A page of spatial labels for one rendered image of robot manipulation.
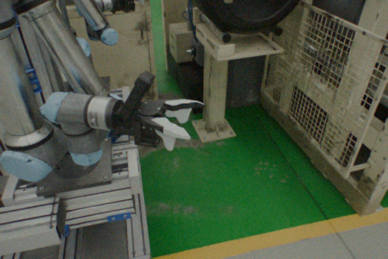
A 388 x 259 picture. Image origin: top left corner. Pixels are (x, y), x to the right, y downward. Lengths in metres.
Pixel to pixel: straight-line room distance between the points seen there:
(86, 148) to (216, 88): 1.41
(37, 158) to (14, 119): 0.11
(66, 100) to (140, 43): 1.50
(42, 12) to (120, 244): 1.02
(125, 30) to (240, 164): 1.17
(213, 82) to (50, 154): 1.37
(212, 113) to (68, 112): 1.55
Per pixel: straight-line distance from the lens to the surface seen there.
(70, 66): 0.83
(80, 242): 1.52
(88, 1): 1.38
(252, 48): 1.66
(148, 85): 0.63
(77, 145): 0.79
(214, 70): 2.00
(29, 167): 0.87
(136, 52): 2.22
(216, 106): 2.16
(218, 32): 1.56
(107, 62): 2.23
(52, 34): 0.82
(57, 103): 0.75
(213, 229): 1.75
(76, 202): 1.16
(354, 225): 1.96
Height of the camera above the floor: 1.44
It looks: 35 degrees down
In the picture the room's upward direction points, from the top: straight up
